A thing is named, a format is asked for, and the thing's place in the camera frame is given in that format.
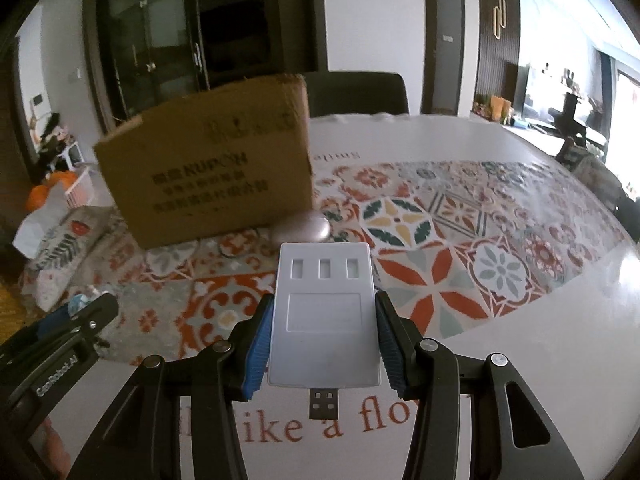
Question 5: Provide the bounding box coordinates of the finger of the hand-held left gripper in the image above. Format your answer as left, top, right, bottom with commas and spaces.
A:
0, 292, 120, 386
36, 304, 87, 339

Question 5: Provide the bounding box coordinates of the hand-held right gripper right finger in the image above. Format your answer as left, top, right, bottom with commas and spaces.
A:
374, 290, 586, 480

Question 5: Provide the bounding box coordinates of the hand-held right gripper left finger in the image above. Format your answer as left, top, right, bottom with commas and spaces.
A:
67, 294, 276, 480

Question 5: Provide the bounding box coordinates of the white USB card reader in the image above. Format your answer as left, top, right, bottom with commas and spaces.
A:
267, 242, 384, 421

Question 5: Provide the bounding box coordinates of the brown cardboard box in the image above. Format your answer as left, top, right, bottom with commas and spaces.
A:
92, 73, 315, 250

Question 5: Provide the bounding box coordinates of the floral patterned cushion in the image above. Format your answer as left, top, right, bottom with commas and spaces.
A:
19, 205, 132, 312

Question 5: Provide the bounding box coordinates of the patterned tile-print table mat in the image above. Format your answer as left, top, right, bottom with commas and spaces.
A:
22, 157, 633, 367

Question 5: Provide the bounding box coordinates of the white basket with oranges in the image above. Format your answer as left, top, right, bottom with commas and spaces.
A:
64, 164, 107, 209

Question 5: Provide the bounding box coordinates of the silver oval case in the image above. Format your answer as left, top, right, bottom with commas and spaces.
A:
272, 211, 331, 244

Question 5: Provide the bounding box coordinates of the black chair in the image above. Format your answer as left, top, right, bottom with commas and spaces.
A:
302, 72, 410, 118

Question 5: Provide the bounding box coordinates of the orange paper bag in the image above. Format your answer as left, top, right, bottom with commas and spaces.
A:
491, 94, 513, 122

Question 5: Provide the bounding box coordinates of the dark glass-door cabinet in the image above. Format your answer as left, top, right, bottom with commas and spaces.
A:
81, 0, 327, 127

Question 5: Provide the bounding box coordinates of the grey door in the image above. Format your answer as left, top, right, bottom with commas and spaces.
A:
421, 0, 467, 117

